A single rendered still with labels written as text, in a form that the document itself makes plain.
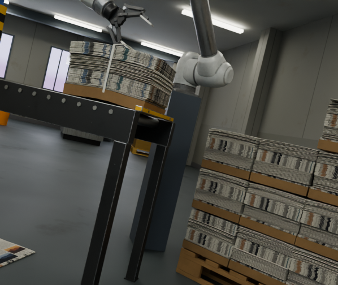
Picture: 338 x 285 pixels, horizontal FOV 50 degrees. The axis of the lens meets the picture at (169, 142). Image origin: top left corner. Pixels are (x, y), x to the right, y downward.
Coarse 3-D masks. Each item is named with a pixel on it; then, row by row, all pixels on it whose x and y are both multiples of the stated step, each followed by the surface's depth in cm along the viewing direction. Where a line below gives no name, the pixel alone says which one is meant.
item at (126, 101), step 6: (114, 96) 144; (120, 96) 144; (126, 96) 143; (114, 102) 144; (120, 102) 144; (126, 102) 143; (132, 102) 142; (138, 102) 142; (144, 102) 141; (132, 108) 142; (150, 108) 149; (156, 108) 155
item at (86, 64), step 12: (72, 48) 150; (84, 48) 149; (96, 48) 147; (72, 60) 150; (84, 60) 149; (96, 60) 147; (72, 72) 150; (84, 72) 149; (96, 72) 147; (84, 84) 149; (96, 84) 147
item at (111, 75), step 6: (108, 48) 146; (120, 48) 144; (108, 54) 146; (114, 54) 145; (108, 60) 146; (114, 60) 145; (102, 66) 146; (114, 66) 145; (102, 72) 147; (114, 72) 145; (102, 78) 147; (108, 78) 146; (102, 84) 147; (108, 84) 146; (108, 102) 147
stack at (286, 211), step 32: (224, 160) 195; (256, 160) 185; (288, 160) 176; (320, 160) 168; (224, 192) 193; (256, 192) 182; (288, 192) 179; (192, 224) 202; (224, 224) 191; (288, 224) 173; (320, 224) 164; (192, 256) 199; (224, 256) 189; (256, 256) 179; (288, 256) 171; (320, 256) 163
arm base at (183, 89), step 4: (176, 84) 230; (180, 84) 229; (176, 88) 229; (180, 88) 228; (184, 88) 228; (188, 88) 229; (192, 88) 230; (180, 92) 227; (184, 92) 227; (188, 92) 228; (192, 92) 231; (196, 96) 229
